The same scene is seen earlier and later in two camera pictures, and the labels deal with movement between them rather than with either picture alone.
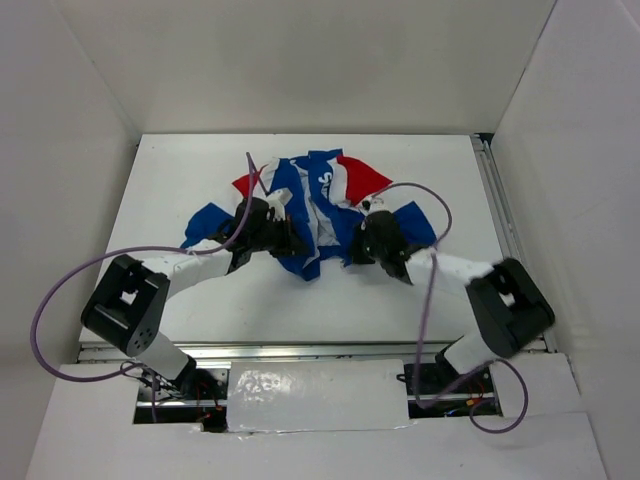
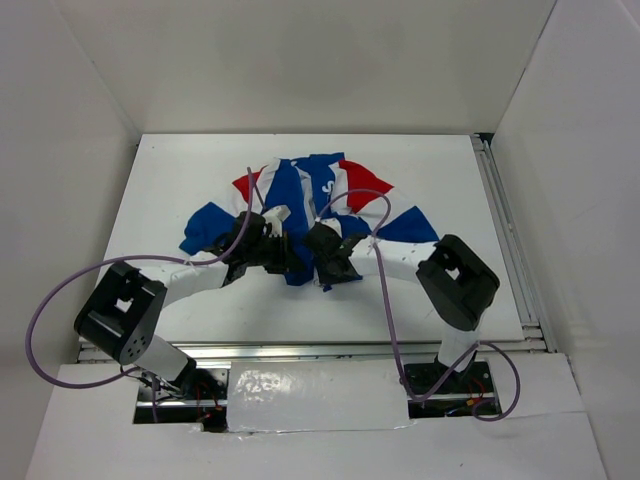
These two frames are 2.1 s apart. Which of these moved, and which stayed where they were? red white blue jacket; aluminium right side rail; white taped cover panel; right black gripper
Moved: right black gripper; red white blue jacket
Stayed: aluminium right side rail; white taped cover panel
